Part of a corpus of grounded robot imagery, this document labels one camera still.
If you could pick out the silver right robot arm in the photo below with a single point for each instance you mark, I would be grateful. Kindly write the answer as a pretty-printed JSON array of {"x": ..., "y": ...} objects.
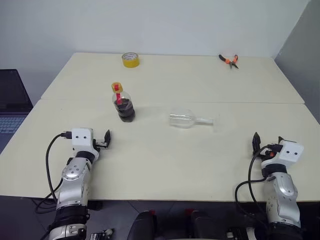
[{"x": 285, "y": 197}]

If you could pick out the dark laptop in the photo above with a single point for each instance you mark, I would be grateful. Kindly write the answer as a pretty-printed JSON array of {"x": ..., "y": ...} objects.
[{"x": 12, "y": 95}]

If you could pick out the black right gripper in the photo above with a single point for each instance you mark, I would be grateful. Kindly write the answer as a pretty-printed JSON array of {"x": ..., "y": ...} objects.
[{"x": 269, "y": 151}]

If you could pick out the dark soda bottle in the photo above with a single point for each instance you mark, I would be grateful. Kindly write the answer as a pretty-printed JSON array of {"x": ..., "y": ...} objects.
[{"x": 126, "y": 112}]

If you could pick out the small black white device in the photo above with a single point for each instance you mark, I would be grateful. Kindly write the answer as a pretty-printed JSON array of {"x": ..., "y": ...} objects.
[{"x": 100, "y": 234}]

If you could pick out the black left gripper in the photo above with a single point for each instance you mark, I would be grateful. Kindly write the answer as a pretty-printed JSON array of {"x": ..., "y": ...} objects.
[{"x": 98, "y": 144}]

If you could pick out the orange black pliers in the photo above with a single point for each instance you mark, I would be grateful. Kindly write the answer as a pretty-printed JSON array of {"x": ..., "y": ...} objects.
[{"x": 228, "y": 61}]

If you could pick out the dark rounded shape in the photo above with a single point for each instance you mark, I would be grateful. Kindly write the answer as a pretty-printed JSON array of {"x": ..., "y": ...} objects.
[
  {"x": 142, "y": 227},
  {"x": 205, "y": 225}
]

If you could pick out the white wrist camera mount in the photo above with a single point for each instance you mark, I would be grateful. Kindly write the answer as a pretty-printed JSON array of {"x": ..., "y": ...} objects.
[
  {"x": 291, "y": 152},
  {"x": 81, "y": 137}
]

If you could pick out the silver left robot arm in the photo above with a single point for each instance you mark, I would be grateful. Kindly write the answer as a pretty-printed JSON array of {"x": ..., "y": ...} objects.
[{"x": 72, "y": 185}]

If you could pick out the yellow tape roll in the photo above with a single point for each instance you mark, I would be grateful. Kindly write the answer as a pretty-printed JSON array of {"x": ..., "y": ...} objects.
[{"x": 130, "y": 63}]

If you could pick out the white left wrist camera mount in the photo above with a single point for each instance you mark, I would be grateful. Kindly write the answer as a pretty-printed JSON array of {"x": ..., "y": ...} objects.
[{"x": 81, "y": 137}]

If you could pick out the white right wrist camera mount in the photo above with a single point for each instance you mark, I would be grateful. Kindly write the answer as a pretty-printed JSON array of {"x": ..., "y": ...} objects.
[{"x": 291, "y": 152}]

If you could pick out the clear wine glass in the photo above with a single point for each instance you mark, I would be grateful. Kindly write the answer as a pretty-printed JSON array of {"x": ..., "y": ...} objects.
[{"x": 180, "y": 120}]

